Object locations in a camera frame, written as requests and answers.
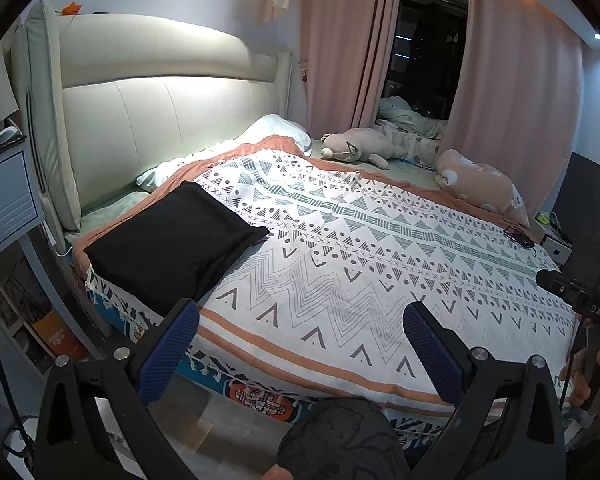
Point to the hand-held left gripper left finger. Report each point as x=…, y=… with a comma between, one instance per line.
x=172, y=345

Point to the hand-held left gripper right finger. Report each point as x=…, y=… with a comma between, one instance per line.
x=435, y=350

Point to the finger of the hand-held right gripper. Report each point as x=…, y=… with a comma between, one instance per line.
x=560, y=286

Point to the black garment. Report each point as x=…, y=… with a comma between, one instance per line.
x=170, y=240

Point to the cardboard box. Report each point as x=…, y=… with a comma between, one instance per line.
x=555, y=247

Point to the small black item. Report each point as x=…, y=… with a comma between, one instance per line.
x=520, y=237

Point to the yellow-green object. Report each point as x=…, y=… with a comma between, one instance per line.
x=543, y=220

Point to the printed bed skirt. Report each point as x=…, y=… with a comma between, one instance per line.
x=260, y=400

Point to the orange book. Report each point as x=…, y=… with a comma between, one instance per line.
x=57, y=337

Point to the white patterned blanket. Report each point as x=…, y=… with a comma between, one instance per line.
x=360, y=260

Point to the pink plush pillow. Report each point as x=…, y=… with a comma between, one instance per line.
x=480, y=185

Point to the green bed sheet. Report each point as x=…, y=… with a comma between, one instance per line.
x=105, y=210

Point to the white power strip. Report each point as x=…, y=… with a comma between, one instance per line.
x=22, y=435

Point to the pink curtain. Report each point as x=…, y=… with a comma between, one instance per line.
x=520, y=85
x=340, y=35

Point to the grey-beige plush dog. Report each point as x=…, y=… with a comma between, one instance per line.
x=360, y=147

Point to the blue nightstand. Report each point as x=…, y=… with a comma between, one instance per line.
x=5, y=200

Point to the crumpled light bedding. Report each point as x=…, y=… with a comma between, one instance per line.
x=410, y=120

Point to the cream padded headboard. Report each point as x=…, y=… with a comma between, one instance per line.
x=155, y=110

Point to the white pillow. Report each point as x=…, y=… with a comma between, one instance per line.
x=275, y=127

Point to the white object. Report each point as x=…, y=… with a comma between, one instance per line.
x=5, y=137

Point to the dark window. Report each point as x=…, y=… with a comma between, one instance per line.
x=425, y=35

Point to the small orange item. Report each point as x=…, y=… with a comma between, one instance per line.
x=72, y=8

